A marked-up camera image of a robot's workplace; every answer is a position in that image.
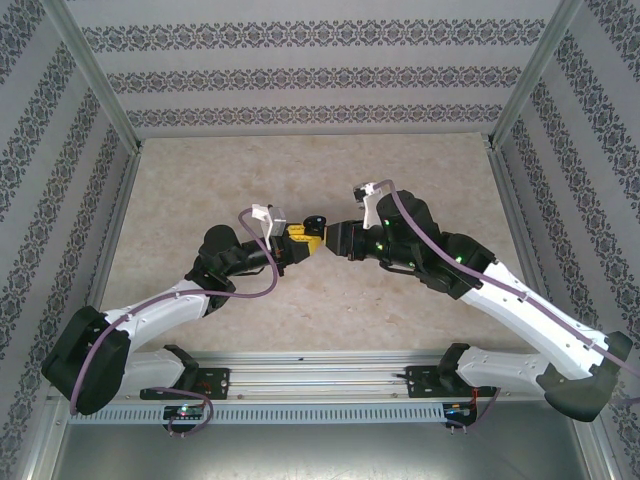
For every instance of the left aluminium frame post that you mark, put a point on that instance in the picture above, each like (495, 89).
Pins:
(92, 70)

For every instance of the aluminium side rail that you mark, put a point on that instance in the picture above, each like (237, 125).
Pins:
(511, 200)
(112, 235)

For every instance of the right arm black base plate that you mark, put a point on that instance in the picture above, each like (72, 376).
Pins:
(420, 382)

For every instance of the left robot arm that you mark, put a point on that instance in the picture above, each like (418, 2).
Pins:
(160, 310)

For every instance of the left aluminium side rail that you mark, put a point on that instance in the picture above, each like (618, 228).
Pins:
(112, 235)

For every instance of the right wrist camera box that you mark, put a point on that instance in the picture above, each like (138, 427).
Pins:
(371, 200)

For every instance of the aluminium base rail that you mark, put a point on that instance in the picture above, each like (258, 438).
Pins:
(320, 375)

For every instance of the aluminium frame post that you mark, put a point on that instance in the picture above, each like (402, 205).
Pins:
(536, 70)
(92, 70)

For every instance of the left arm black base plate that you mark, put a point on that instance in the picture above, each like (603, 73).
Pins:
(217, 382)

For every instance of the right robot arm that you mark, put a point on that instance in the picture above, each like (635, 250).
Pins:
(525, 320)

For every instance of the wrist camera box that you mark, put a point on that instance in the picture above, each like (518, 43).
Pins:
(371, 200)
(277, 220)

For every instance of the right aluminium frame post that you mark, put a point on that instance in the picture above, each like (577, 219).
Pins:
(536, 70)

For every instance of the grey metal sheet panel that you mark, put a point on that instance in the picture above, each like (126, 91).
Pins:
(320, 455)

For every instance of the black round charging case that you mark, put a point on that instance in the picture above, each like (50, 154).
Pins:
(314, 222)

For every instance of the right aluminium side rail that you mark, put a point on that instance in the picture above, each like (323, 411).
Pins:
(511, 200)

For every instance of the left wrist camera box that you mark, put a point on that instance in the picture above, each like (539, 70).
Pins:
(277, 220)

